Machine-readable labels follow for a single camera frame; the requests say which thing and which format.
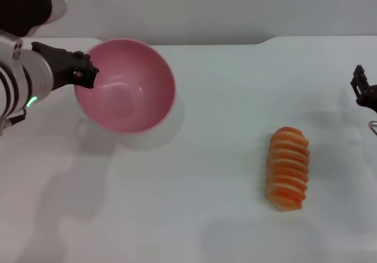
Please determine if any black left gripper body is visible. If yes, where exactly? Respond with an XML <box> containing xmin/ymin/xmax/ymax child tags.
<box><xmin>31</xmin><ymin>41</ymin><xmax>78</xmax><ymax>91</ymax></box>

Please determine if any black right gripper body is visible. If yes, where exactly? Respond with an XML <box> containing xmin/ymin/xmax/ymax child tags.
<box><xmin>356</xmin><ymin>84</ymin><xmax>377</xmax><ymax>112</ymax></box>

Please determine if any pink plastic bowl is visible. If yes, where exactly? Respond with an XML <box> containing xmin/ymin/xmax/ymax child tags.
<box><xmin>73</xmin><ymin>38</ymin><xmax>177</xmax><ymax>135</ymax></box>

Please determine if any orange ridged bread loaf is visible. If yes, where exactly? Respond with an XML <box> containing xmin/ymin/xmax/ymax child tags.
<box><xmin>266</xmin><ymin>126</ymin><xmax>310</xmax><ymax>212</ymax></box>

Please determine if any left arm cable with connector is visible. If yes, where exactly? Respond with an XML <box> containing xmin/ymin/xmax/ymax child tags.
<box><xmin>4</xmin><ymin>109</ymin><xmax>27</xmax><ymax>128</ymax></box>

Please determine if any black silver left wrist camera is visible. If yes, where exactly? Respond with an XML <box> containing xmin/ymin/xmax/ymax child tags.
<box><xmin>0</xmin><ymin>0</ymin><xmax>67</xmax><ymax>38</ymax></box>

